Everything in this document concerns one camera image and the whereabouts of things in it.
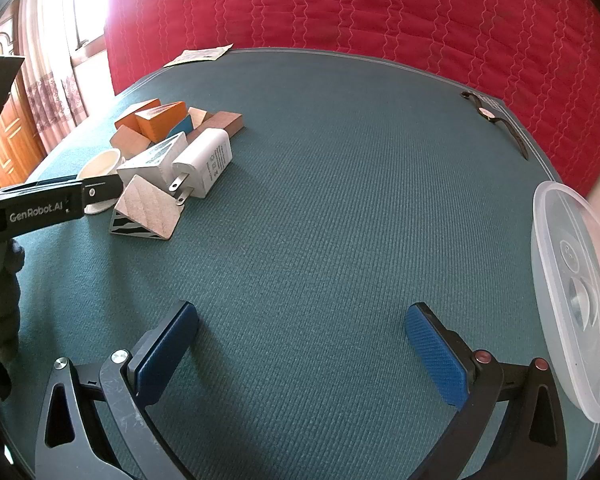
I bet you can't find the wooden door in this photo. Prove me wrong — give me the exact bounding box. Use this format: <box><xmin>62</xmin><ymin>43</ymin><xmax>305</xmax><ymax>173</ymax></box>
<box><xmin>0</xmin><ymin>0</ymin><xmax>46</xmax><ymax>191</ymax></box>

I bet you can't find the paper leaflet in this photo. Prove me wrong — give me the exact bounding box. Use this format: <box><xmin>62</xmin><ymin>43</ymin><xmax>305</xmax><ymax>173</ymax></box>
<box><xmin>163</xmin><ymin>45</ymin><xmax>234</xmax><ymax>68</ymax></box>

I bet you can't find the orange black-striped wedge block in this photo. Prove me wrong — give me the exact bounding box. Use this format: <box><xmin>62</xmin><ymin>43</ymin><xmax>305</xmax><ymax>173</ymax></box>
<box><xmin>135</xmin><ymin>101</ymin><xmax>188</xmax><ymax>143</ymax></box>
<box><xmin>114</xmin><ymin>100</ymin><xmax>162</xmax><ymax>131</ymax></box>

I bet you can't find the white cup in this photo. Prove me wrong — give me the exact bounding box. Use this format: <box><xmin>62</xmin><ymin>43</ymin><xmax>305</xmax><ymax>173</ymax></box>
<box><xmin>76</xmin><ymin>149</ymin><xmax>127</xmax><ymax>216</ymax></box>

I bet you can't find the white plug charger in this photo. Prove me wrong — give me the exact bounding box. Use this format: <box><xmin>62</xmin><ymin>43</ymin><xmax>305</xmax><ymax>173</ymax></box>
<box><xmin>167</xmin><ymin>128</ymin><xmax>234</xmax><ymax>207</ymax></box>

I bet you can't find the red quilted blanket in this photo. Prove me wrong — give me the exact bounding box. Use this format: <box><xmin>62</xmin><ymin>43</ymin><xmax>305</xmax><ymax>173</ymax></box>
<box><xmin>104</xmin><ymin>0</ymin><xmax>600</xmax><ymax>196</ymax></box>

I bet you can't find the clear plastic bowl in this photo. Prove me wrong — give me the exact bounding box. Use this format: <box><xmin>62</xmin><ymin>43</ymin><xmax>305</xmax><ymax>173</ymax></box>
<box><xmin>531</xmin><ymin>180</ymin><xmax>600</xmax><ymax>423</ymax></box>

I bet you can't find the window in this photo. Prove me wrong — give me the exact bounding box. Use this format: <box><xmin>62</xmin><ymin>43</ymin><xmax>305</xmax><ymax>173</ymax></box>
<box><xmin>55</xmin><ymin>0</ymin><xmax>112</xmax><ymax>53</ymax></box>

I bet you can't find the white black-striped wedge block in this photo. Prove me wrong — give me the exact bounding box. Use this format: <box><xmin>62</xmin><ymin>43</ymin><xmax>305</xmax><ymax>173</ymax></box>
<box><xmin>117</xmin><ymin>131</ymin><xmax>189</xmax><ymax>187</ymax></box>
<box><xmin>110</xmin><ymin>174</ymin><xmax>186</xmax><ymax>241</ymax></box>

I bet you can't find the person's left hand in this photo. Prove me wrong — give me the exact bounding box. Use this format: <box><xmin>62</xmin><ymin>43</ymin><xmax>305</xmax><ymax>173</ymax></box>
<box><xmin>0</xmin><ymin>239</ymin><xmax>27</xmax><ymax>366</ymax></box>

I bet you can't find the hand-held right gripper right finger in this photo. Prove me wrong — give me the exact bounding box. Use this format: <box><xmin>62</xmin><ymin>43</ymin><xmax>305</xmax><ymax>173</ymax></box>
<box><xmin>404</xmin><ymin>302</ymin><xmax>568</xmax><ymax>480</ymax></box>

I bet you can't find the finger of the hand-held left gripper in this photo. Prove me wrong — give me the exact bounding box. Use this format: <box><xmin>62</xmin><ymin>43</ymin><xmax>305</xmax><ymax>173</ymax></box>
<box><xmin>0</xmin><ymin>56</ymin><xmax>26</xmax><ymax>196</ymax></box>
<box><xmin>0</xmin><ymin>175</ymin><xmax>127</xmax><ymax>214</ymax></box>

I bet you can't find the patterned sheer curtain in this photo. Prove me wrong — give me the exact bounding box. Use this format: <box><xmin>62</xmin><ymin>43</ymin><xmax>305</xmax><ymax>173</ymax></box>
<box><xmin>10</xmin><ymin>0</ymin><xmax>111</xmax><ymax>156</ymax></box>

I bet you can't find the blue wedge block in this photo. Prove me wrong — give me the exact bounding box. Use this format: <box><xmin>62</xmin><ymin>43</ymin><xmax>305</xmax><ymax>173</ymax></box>
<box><xmin>166</xmin><ymin>114</ymin><xmax>195</xmax><ymax>137</ymax></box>

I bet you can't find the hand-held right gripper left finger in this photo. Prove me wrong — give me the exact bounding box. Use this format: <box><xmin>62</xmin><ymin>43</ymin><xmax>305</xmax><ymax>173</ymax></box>
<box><xmin>34</xmin><ymin>301</ymin><xmax>201</xmax><ymax>480</ymax></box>

